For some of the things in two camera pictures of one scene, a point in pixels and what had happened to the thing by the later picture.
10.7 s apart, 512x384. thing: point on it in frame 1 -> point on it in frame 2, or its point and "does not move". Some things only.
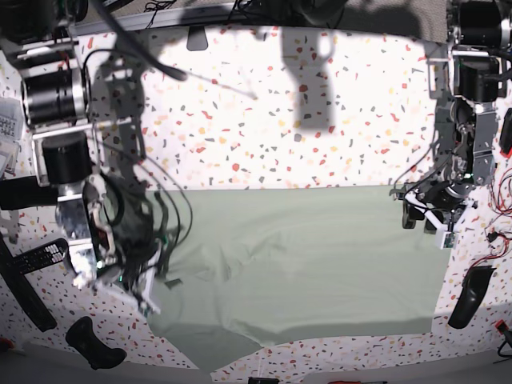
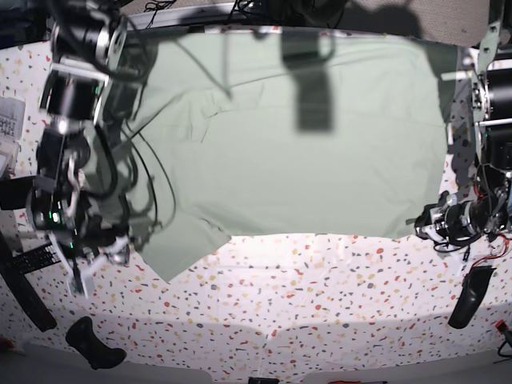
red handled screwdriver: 358,382 does not move
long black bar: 38,310 does not move
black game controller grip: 83,338 does not move
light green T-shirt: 257,267 -> 234,132
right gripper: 451,196 -> 457,222
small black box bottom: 254,380 does not move
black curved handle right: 474,285 does not move
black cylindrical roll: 25,192 does not move
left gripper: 136,248 -> 56,211
